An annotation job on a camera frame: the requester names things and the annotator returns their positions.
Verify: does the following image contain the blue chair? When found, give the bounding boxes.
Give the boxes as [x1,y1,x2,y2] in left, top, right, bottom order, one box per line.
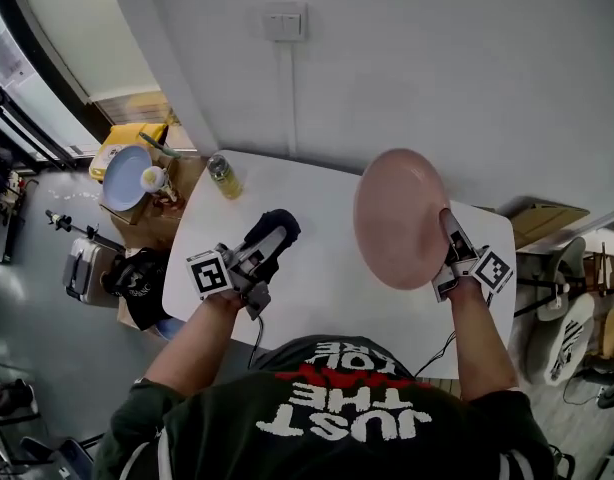
[19,435,96,480]

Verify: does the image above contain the black bag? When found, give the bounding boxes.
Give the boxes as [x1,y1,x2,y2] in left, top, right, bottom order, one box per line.
[101,247,171,332]

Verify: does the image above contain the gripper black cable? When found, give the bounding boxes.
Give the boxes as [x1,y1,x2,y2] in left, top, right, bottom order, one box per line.
[414,330,458,377]
[246,315,266,369]

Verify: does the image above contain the dark blue cloth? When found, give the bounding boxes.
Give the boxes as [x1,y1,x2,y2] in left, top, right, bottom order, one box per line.
[244,208,302,284]

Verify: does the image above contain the flat cardboard box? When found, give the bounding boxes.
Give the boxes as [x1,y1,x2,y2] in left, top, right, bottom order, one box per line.
[496,196,591,250]

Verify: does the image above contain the small yellow white cup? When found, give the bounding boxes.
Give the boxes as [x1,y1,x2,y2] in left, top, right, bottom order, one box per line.
[139,166,167,194]

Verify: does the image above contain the white wall switch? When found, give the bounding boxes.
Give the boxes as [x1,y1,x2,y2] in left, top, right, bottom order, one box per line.
[261,1,309,43]

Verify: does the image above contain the yellow drink bottle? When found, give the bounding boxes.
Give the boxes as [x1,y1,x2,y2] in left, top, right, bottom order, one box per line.
[206,153,245,200]

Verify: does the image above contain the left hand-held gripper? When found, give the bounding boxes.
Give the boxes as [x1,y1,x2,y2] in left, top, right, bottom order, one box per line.
[185,224,292,322]

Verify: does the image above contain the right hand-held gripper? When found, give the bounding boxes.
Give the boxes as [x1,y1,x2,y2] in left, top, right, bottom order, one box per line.
[431,208,514,303]

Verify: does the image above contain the dark green printed t-shirt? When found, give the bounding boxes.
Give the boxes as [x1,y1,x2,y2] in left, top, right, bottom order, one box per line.
[94,335,556,480]

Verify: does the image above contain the black tripod stand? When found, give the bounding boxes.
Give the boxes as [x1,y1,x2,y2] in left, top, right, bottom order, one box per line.
[45,209,126,252]

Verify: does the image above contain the white cable conduit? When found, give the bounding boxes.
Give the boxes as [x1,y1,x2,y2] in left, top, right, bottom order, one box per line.
[285,41,301,158]

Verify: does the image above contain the silver suitcase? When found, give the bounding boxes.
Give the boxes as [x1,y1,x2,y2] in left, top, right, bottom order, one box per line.
[61,236,126,308]

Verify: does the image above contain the green-handled tool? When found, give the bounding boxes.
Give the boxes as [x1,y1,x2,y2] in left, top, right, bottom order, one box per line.
[138,131,182,160]

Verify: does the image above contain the person's left forearm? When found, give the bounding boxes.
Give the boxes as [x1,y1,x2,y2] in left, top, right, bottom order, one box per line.
[144,287,248,397]

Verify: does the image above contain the person's right forearm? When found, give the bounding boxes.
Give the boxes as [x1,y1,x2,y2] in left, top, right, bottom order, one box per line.
[449,277,519,403]

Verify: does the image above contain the light blue plate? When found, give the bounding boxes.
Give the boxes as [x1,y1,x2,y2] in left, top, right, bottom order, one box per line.
[101,144,153,213]
[156,317,186,342]

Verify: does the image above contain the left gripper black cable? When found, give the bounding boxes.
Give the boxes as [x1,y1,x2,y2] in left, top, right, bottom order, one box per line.
[246,315,266,369]

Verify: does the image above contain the yellow plastic box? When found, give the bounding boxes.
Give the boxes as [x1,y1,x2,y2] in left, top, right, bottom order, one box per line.
[88,121,169,179]

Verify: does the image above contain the grey shell chair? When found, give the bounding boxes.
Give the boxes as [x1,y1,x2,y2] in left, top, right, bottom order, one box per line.
[524,237,596,387]

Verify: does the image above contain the open cardboard box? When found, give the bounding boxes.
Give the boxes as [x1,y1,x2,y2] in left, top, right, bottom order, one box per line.
[99,155,208,249]

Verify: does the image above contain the big pink plate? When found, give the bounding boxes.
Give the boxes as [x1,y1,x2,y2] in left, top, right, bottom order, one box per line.
[352,147,451,291]

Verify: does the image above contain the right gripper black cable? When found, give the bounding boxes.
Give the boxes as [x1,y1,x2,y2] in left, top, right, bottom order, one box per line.
[414,330,458,377]

